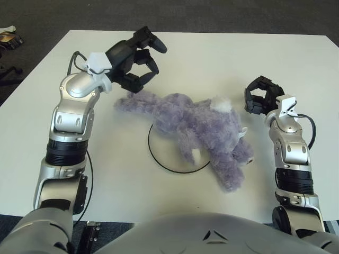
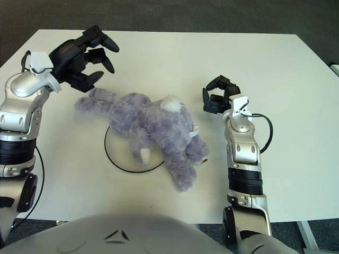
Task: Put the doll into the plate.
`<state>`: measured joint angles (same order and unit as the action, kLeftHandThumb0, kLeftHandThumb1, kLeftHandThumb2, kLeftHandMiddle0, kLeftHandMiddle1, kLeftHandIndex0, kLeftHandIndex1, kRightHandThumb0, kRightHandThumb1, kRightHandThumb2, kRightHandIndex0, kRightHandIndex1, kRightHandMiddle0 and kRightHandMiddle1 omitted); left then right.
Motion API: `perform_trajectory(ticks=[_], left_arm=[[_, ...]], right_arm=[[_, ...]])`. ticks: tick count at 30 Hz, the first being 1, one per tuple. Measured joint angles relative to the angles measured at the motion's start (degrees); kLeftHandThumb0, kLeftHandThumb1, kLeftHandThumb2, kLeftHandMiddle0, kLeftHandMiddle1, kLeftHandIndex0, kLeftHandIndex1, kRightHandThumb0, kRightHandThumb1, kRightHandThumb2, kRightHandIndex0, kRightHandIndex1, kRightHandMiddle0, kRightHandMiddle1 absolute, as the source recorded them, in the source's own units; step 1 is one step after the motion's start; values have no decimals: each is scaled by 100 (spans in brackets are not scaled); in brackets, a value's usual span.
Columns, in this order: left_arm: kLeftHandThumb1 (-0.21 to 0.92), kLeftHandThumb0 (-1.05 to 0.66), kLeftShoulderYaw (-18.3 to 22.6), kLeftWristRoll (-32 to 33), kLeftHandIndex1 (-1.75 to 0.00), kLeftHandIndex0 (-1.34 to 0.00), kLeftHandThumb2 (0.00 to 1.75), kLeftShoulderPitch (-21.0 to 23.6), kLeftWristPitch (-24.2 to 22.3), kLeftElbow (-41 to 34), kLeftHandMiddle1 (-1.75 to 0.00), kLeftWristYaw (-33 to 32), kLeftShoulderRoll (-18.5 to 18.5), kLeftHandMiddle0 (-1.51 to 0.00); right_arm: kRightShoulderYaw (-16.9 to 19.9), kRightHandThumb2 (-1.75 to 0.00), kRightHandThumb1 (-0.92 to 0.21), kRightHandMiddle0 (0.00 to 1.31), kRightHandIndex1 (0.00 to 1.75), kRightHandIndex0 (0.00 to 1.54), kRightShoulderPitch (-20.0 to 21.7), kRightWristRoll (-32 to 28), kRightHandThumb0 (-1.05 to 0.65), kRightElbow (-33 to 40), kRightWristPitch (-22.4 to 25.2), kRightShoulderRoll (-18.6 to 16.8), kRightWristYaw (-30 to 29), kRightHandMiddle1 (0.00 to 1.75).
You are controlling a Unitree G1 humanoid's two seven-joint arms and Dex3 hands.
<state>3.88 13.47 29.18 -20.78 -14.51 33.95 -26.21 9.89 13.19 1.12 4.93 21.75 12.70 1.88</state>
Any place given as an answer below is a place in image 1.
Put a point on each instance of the purple plush bunny doll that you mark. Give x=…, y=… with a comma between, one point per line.
x=190, y=119

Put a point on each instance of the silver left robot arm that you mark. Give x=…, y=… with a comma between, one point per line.
x=71, y=119

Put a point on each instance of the white plate with black rim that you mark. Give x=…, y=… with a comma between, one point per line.
x=169, y=156

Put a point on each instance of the grey table leg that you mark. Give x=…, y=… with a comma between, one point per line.
x=332, y=226

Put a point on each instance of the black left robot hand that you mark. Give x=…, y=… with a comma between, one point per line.
x=121, y=56

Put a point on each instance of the dark box on floor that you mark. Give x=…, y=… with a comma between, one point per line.
x=12, y=40

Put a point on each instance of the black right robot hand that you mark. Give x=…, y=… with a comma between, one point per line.
x=274, y=91

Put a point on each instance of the black chair base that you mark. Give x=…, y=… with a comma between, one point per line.
x=10, y=72

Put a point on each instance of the grey robot torso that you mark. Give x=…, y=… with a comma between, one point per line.
x=190, y=232

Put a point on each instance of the black metal bracket with screws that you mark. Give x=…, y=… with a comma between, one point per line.
x=90, y=238

